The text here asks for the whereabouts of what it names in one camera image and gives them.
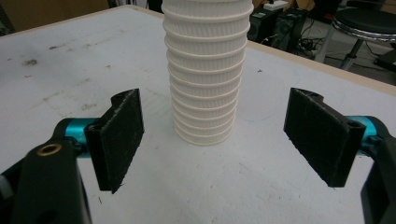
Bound tangle of black cables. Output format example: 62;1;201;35
292;18;331;60

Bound black round stool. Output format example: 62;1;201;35
314;7;396;72

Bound white power strip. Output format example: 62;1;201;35
262;0;290;12

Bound stack of white paper cups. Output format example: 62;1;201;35
161;0;255;147

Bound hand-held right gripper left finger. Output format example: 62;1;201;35
83;88;146;195

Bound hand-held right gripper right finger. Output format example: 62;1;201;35
283;87;367;189

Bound black computer tower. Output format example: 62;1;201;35
247;7;309;53

